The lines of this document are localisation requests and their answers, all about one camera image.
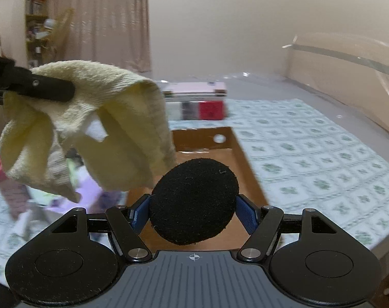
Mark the wooden bookshelf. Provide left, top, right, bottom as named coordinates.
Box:
left=24, top=0, right=50, bottom=69

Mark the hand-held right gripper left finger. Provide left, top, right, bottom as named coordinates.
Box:
left=51, top=194, right=153, bottom=263

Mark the plastic wrapped wooden headboard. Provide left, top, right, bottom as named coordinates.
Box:
left=281, top=34, right=389, bottom=142

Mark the green floral bedsheet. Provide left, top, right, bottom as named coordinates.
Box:
left=0, top=98, right=389, bottom=272

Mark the pale yellow towel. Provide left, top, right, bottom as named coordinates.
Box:
left=0, top=59, right=177, bottom=203

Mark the pink cover book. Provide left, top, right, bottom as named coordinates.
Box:
left=162, top=81, right=228, bottom=99

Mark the beige curtain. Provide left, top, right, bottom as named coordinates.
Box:
left=48, top=0, right=152, bottom=73

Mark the black round sponge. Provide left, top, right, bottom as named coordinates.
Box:
left=149, top=158, right=239, bottom=245

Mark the cardboard tray box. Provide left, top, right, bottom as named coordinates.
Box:
left=127, top=127, right=270, bottom=252

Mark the pink lidded cup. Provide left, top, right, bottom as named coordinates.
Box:
left=0, top=159, right=29, bottom=219

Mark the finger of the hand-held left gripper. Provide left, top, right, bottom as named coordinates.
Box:
left=6, top=67, right=76, bottom=102

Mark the purple tissue pack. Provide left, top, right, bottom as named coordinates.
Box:
left=75, top=166, right=128, bottom=214

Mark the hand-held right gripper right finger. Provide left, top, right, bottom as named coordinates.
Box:
left=236, top=194, right=339, bottom=263

